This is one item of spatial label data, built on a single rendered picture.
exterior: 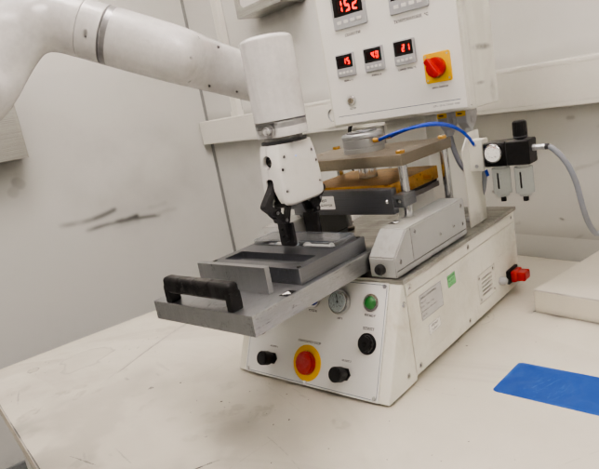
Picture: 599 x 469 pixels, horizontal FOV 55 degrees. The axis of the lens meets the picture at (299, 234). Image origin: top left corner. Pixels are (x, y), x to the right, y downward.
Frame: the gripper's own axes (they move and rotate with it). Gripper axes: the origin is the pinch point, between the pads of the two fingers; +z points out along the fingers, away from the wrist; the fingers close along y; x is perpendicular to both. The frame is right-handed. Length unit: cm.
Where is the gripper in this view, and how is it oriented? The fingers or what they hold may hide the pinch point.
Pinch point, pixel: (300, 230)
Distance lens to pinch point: 97.3
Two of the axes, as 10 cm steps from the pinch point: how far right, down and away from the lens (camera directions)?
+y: 6.5, -2.9, 7.1
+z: 1.8, 9.6, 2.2
